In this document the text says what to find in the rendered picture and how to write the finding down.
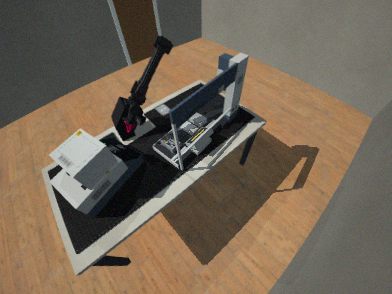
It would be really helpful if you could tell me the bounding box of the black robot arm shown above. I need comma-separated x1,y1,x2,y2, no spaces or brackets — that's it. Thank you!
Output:
124,35,173,125

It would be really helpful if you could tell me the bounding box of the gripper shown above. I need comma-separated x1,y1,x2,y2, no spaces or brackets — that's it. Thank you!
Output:
123,111,136,133

